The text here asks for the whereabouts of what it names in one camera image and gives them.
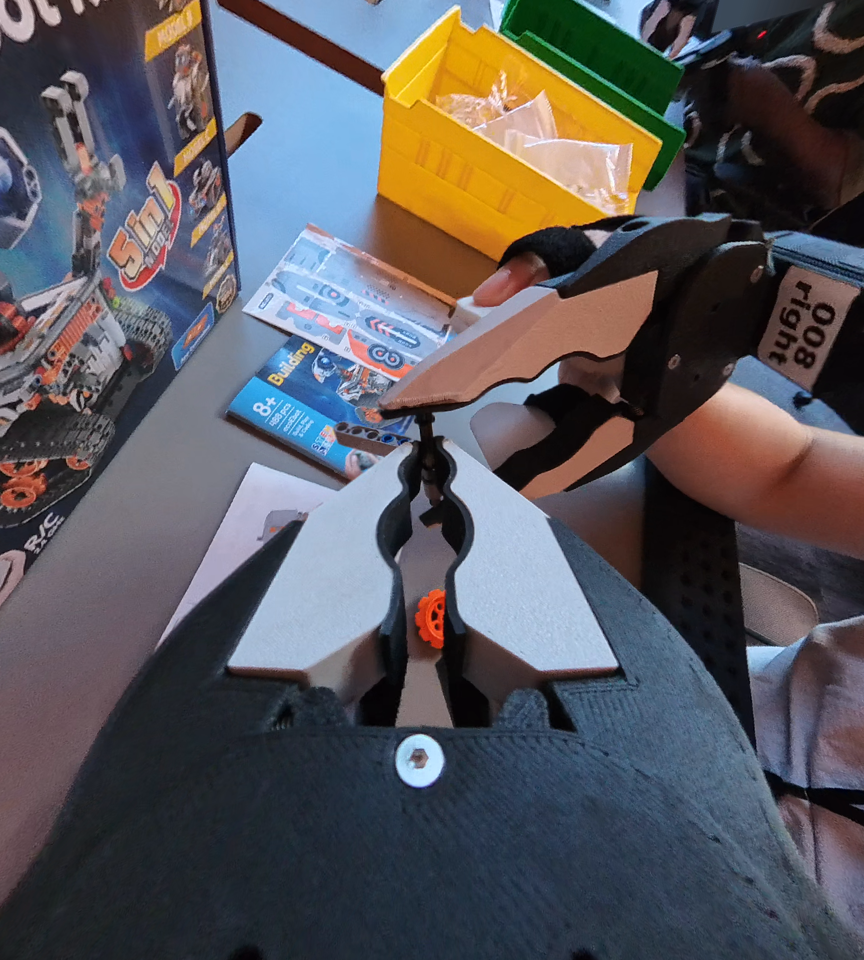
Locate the green plastic bin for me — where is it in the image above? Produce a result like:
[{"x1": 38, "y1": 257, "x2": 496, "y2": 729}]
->
[{"x1": 499, "y1": 0, "x2": 686, "y2": 192}]

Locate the blue robot kit box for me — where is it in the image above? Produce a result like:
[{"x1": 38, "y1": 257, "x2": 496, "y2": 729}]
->
[{"x1": 0, "y1": 0, "x2": 242, "y2": 669}]

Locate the black strap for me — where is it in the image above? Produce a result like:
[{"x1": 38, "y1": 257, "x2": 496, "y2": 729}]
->
[{"x1": 765, "y1": 772, "x2": 864, "y2": 850}]

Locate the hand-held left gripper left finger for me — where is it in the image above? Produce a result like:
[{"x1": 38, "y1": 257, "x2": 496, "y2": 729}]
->
[{"x1": 226, "y1": 441, "x2": 414, "y2": 727}]

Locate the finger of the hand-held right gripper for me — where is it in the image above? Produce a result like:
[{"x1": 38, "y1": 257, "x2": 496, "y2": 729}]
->
[
  {"x1": 378, "y1": 268, "x2": 663, "y2": 419},
  {"x1": 492, "y1": 405, "x2": 655, "y2": 501}
]

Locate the grey perforated brick beam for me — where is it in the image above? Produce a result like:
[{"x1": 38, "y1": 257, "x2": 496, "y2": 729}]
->
[{"x1": 334, "y1": 421, "x2": 415, "y2": 456}]

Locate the person's right hand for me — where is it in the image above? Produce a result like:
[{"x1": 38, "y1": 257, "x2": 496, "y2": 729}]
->
[{"x1": 473, "y1": 253, "x2": 554, "y2": 309}]

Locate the person's white t-shirt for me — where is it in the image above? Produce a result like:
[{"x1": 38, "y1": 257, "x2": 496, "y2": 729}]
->
[{"x1": 747, "y1": 517, "x2": 864, "y2": 960}]

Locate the person's right forearm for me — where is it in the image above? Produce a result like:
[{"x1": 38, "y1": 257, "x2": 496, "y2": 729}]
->
[{"x1": 645, "y1": 382, "x2": 864, "y2": 580}]

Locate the orange gear wheel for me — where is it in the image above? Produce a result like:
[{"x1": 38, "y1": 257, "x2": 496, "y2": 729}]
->
[{"x1": 414, "y1": 588, "x2": 449, "y2": 651}]

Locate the grey chair seat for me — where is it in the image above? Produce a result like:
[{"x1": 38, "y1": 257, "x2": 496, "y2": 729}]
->
[{"x1": 739, "y1": 562, "x2": 820, "y2": 648}]

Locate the black axle rod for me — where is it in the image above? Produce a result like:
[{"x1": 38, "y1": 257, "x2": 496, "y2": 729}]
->
[{"x1": 415, "y1": 412, "x2": 445, "y2": 526}]

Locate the yellow plastic bin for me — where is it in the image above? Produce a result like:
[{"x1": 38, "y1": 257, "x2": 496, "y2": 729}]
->
[{"x1": 378, "y1": 6, "x2": 664, "y2": 262}]

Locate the blue kit manual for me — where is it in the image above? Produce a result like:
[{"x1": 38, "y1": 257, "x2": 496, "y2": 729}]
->
[{"x1": 225, "y1": 333, "x2": 404, "y2": 481}]

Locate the clear plastic parts bag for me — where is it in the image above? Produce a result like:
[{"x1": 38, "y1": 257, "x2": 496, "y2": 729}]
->
[
  {"x1": 435, "y1": 71, "x2": 524, "y2": 126},
  {"x1": 477, "y1": 90, "x2": 637, "y2": 216}
]

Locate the grey desk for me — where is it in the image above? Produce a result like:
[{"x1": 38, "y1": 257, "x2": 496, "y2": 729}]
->
[{"x1": 0, "y1": 15, "x2": 703, "y2": 960}]

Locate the white open instruction booklet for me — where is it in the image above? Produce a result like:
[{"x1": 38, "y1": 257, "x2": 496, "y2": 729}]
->
[{"x1": 156, "y1": 462, "x2": 344, "y2": 646}]

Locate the grey orange sticker sheet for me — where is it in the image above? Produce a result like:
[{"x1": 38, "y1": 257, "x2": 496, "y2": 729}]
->
[{"x1": 243, "y1": 223, "x2": 457, "y2": 384}]

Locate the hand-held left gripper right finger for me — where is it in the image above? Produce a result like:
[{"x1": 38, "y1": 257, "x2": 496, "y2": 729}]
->
[{"x1": 435, "y1": 438, "x2": 622, "y2": 727}]

